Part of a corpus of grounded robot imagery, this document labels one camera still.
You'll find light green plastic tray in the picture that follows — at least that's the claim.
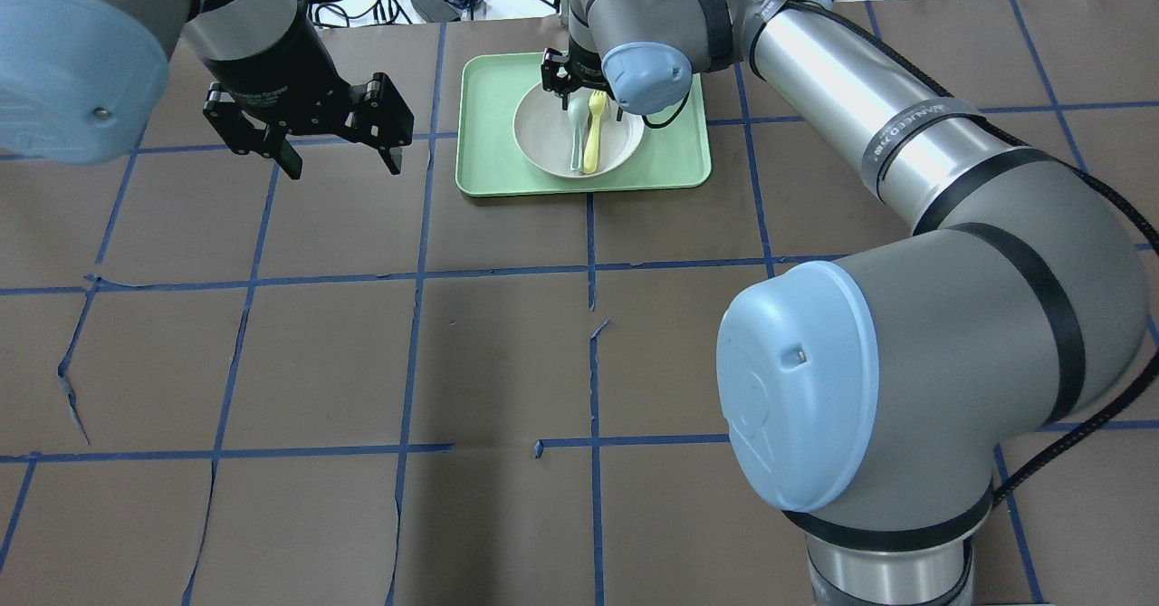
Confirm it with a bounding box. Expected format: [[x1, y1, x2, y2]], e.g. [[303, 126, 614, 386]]
[[455, 53, 712, 197]]

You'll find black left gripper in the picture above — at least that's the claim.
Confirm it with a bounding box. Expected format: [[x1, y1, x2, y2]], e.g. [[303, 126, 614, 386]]
[[202, 71, 415, 180]]

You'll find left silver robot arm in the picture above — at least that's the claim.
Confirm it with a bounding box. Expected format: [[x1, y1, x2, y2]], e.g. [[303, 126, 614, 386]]
[[1, 0, 414, 178]]

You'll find yellow plastic fork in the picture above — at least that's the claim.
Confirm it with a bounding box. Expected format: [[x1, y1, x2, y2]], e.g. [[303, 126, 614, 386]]
[[582, 92, 608, 176]]

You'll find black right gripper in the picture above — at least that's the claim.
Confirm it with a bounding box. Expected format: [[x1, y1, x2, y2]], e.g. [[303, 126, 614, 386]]
[[540, 48, 606, 98]]

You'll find black power adapter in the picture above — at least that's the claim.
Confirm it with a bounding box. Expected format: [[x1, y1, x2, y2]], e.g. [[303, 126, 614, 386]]
[[409, 0, 461, 24]]

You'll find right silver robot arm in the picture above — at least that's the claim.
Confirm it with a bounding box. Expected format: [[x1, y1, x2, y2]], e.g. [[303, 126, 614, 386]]
[[542, 0, 1156, 605]]

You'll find pale green plastic spoon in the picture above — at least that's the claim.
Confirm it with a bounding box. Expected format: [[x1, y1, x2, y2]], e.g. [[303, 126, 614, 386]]
[[566, 93, 590, 174]]

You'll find beige round plate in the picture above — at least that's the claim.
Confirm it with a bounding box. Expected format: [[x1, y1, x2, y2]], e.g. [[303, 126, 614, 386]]
[[512, 86, 646, 178]]

